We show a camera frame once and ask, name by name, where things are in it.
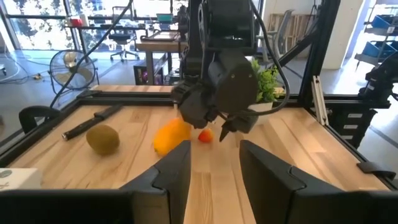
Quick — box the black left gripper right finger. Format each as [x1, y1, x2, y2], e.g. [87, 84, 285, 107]
[239, 139, 398, 224]

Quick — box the black camera cable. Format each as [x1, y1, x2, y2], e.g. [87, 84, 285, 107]
[49, 0, 292, 118]

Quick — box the black aluminium table frame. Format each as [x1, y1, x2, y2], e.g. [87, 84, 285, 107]
[0, 0, 398, 191]

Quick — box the black box with white labels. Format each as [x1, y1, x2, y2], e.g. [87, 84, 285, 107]
[328, 106, 379, 151]

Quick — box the black floor fan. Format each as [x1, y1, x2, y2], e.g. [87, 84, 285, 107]
[49, 49, 101, 95]

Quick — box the computer case with coloured lights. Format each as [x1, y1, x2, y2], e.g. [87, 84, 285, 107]
[133, 60, 165, 86]

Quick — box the red cup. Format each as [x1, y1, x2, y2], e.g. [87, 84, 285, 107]
[69, 16, 83, 29]

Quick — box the black flat bracket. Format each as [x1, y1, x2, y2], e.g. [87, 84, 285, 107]
[356, 161, 397, 182]

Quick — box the small orange apricot with leaf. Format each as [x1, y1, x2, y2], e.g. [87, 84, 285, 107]
[197, 128, 216, 144]

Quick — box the white perforated shelf riser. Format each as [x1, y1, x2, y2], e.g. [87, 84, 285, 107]
[0, 167, 43, 190]

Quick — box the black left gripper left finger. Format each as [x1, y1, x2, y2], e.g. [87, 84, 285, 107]
[0, 139, 192, 224]

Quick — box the wooden workbench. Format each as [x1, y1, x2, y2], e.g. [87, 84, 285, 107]
[136, 29, 188, 86]

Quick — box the orange yellow mango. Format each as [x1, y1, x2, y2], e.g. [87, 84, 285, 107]
[152, 117, 192, 157]

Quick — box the blue storage bin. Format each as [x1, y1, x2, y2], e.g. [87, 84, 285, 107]
[370, 13, 398, 31]
[361, 39, 398, 60]

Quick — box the black marker pen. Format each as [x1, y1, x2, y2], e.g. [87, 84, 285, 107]
[61, 103, 124, 142]

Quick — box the grey office chair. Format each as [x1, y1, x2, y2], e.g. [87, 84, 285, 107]
[257, 9, 295, 63]

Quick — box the brown kiwi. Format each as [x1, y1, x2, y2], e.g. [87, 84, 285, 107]
[85, 124, 121, 157]

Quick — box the silver aluminium bracket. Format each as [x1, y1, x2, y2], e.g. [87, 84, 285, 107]
[311, 75, 330, 127]

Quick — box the black office chair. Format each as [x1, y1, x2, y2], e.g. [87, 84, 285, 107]
[108, 6, 141, 62]

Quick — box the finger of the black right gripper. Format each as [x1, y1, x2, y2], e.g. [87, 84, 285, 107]
[170, 79, 218, 130]
[218, 108, 259, 142]

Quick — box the green plant in white pot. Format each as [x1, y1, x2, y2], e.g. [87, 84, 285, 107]
[248, 58, 282, 126]

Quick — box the black arched cable guide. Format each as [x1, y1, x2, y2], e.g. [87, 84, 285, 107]
[18, 105, 62, 136]

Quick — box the wooden pallet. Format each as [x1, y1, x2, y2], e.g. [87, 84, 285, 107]
[266, 12, 318, 45]

